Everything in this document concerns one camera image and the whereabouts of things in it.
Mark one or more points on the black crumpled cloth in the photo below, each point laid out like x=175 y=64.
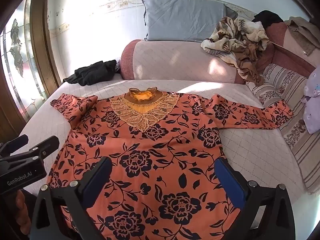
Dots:
x=95 y=72

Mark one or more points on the striped floral pillow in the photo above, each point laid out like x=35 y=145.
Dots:
x=287 y=87

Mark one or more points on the pink quilted backrest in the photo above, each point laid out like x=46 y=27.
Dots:
x=170 y=60

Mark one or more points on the orange black floral shirt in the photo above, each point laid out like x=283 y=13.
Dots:
x=150 y=142

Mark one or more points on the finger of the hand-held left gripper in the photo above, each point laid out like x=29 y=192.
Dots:
x=45 y=147
x=17 y=142

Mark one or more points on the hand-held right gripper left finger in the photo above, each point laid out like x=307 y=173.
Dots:
x=96 y=180

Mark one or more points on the brown coat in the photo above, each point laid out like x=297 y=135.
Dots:
x=300 y=32

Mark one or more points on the beige brown floral blanket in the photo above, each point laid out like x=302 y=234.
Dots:
x=235 y=40

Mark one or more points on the person's left hand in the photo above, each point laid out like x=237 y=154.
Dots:
x=21 y=205

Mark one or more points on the wooden stained glass door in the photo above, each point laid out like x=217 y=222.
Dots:
x=17 y=55

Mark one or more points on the grey pillow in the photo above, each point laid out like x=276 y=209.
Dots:
x=185 y=17

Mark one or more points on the lilac cloth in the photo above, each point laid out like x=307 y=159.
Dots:
x=312 y=100

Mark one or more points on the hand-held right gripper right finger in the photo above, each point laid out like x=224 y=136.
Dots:
x=230 y=182

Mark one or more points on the small black garment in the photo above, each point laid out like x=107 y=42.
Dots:
x=267 y=17

